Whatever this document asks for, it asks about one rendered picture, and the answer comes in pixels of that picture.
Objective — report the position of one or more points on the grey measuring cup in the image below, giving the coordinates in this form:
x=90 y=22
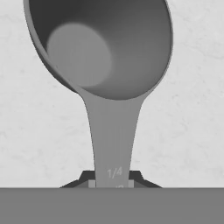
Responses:
x=113 y=58

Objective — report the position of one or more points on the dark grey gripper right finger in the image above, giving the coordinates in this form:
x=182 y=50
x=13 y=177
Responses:
x=137 y=180

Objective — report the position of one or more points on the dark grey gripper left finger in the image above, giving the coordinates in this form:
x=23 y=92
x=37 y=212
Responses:
x=84 y=180

